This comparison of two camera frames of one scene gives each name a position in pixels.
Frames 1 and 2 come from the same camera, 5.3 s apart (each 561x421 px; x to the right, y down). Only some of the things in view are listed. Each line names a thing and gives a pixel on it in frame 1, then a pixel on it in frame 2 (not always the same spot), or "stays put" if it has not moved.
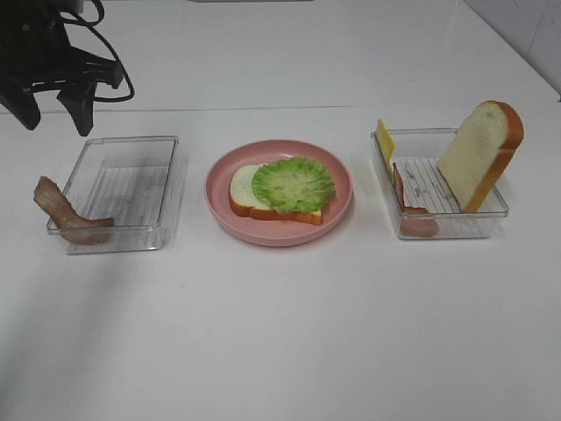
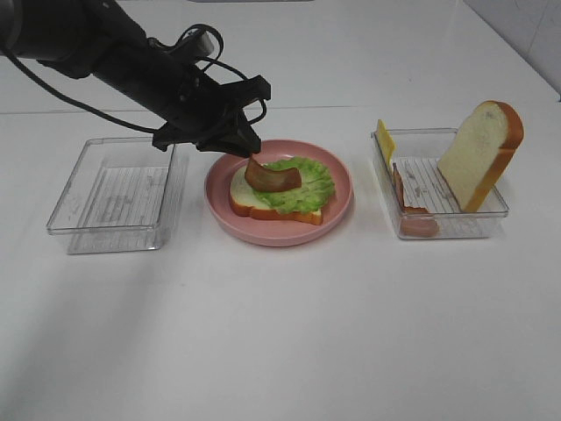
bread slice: [244, 201] stays put
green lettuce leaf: [294, 184] stays put
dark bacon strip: [70, 224] -> [265, 179]
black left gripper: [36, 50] -> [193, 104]
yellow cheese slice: [387, 142] stays put
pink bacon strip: [415, 222] stays put
